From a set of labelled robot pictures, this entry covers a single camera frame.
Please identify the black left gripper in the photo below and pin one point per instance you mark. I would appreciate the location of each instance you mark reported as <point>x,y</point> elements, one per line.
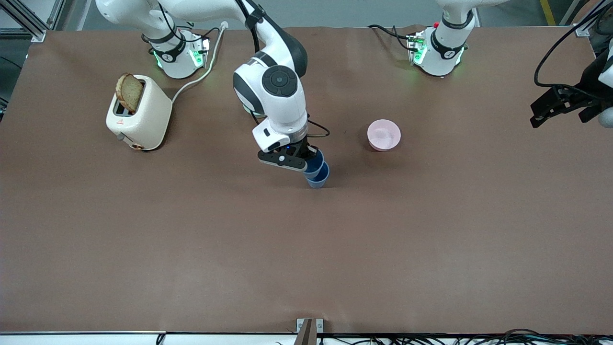
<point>587,90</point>

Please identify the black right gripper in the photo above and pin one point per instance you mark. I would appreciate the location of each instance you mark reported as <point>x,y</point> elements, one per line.
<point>302,148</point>

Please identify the blue plastic cup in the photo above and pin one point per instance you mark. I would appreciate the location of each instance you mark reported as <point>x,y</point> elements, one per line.
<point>317,181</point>
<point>315,165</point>

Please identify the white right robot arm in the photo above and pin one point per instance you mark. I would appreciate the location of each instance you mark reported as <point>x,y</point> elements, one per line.
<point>280,91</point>

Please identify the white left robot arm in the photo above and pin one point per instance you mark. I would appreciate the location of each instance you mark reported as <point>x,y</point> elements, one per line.
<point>443,48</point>

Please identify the pink plastic bowl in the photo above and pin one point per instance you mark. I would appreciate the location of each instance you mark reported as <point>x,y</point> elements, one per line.
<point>383,134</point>

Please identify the left base connector plate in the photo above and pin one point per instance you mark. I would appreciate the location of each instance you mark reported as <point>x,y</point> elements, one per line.
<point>415,48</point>

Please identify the base connector plate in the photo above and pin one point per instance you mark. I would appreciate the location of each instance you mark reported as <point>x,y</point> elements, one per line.
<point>415,48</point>
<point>200,50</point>

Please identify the right base connector plate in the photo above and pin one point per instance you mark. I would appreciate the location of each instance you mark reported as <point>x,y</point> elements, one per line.
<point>200,50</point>

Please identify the cream white toaster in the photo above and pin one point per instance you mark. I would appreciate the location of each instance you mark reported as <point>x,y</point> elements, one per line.
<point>148,117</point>

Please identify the brown bread slice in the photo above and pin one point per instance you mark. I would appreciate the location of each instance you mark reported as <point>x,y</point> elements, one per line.
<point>129,92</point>

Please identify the aluminium frame profile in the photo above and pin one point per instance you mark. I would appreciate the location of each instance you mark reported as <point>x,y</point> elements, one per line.
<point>28,19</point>
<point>586,26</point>

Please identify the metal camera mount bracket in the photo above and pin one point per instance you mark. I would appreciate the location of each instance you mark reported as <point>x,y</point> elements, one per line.
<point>306,330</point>

